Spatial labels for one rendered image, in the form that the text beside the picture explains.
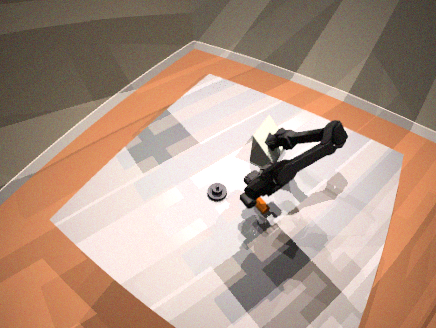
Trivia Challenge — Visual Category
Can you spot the dark grey stepped pedestal with shaft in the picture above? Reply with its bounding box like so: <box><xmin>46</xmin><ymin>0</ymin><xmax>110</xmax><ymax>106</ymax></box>
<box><xmin>207</xmin><ymin>183</ymin><xmax>227</xmax><ymax>202</ymax></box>

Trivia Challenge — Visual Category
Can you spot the orange knob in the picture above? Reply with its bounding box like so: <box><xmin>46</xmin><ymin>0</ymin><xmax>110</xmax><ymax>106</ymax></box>
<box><xmin>256</xmin><ymin>198</ymin><xmax>270</xmax><ymax>214</ymax></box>

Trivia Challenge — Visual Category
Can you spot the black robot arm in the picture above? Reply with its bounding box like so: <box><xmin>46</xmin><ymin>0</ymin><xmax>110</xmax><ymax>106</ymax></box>
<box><xmin>244</xmin><ymin>120</ymin><xmax>348</xmax><ymax>201</ymax></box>

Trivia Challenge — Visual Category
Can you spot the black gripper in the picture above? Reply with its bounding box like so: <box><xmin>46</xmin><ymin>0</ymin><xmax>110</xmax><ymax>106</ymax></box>
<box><xmin>240</xmin><ymin>179</ymin><xmax>281</xmax><ymax>208</ymax></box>

